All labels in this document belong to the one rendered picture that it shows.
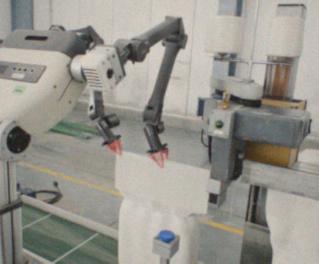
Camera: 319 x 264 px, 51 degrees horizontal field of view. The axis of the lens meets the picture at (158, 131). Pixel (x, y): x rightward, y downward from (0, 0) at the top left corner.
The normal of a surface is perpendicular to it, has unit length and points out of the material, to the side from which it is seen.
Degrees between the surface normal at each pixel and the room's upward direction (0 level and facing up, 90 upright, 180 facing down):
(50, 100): 115
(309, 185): 90
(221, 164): 90
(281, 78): 90
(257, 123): 90
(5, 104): 50
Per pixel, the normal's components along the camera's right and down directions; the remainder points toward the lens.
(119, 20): -0.50, 0.17
